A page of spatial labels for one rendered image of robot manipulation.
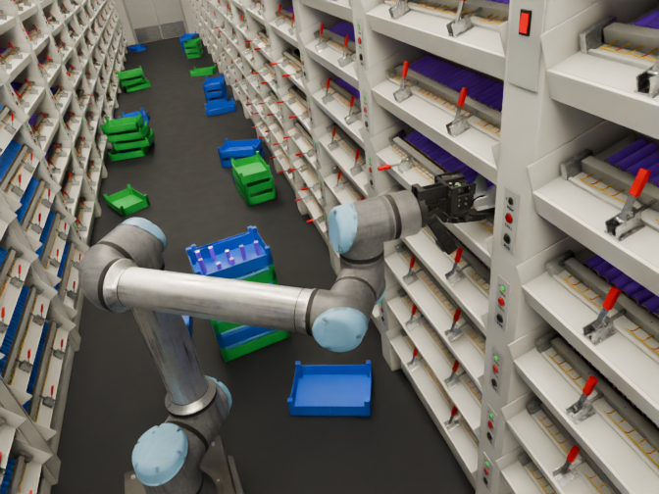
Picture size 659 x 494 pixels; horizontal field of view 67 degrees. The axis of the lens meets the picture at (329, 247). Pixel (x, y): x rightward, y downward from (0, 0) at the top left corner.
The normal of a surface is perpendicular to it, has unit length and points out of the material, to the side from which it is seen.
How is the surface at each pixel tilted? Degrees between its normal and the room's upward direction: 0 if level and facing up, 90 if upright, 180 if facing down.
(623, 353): 18
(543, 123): 90
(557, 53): 90
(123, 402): 0
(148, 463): 4
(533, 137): 90
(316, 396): 0
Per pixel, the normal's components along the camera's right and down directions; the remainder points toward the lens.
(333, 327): -0.21, 0.54
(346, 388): -0.12, -0.83
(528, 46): -0.95, 0.26
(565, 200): -0.40, -0.71
